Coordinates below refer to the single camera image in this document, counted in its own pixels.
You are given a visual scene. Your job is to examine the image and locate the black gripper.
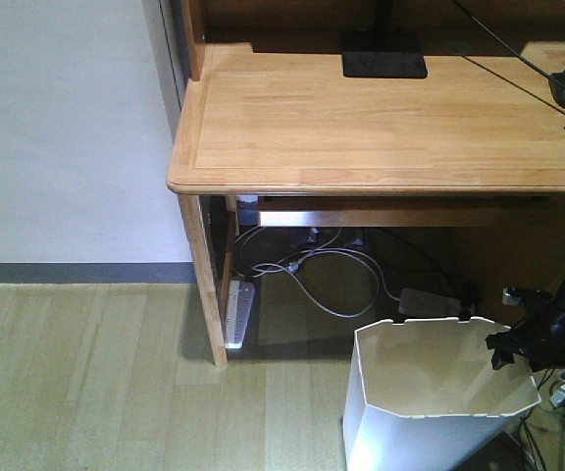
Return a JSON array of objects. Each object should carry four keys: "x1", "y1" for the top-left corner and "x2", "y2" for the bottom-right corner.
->
[{"x1": 486, "y1": 303, "x2": 565, "y2": 371}]

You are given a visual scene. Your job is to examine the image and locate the white plastic trash bin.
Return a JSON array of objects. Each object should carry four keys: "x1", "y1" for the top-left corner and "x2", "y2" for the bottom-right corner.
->
[{"x1": 342, "y1": 317, "x2": 540, "y2": 470}]

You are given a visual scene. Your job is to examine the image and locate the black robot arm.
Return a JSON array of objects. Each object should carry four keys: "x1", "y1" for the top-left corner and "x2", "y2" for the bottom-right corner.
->
[{"x1": 486, "y1": 280, "x2": 565, "y2": 372}]

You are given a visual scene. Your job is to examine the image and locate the grey power adapter brick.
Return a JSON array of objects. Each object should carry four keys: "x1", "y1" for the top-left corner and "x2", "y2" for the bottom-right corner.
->
[{"x1": 398, "y1": 288, "x2": 461, "y2": 318}]

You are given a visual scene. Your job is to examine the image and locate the white power strip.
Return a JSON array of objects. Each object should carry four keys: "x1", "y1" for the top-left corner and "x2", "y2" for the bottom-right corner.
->
[{"x1": 225, "y1": 280, "x2": 255, "y2": 349}]

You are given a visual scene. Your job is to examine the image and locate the black monitor stand base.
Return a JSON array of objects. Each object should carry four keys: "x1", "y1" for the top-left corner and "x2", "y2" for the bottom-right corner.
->
[{"x1": 339, "y1": 1, "x2": 428, "y2": 79}]

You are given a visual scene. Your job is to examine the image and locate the wooden desk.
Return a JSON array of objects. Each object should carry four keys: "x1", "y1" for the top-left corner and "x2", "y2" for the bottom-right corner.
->
[{"x1": 168, "y1": 1, "x2": 565, "y2": 366}]

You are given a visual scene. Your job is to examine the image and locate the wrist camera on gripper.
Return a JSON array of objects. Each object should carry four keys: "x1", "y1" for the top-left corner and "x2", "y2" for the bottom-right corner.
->
[{"x1": 501, "y1": 287, "x2": 552, "y2": 309}]

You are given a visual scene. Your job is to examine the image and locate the grey cable loop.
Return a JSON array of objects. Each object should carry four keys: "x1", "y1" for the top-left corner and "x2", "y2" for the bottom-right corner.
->
[{"x1": 232, "y1": 226, "x2": 401, "y2": 319}]

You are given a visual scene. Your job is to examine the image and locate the black diagonal cable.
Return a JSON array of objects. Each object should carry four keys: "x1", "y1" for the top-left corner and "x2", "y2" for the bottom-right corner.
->
[{"x1": 448, "y1": 0, "x2": 565, "y2": 118}]

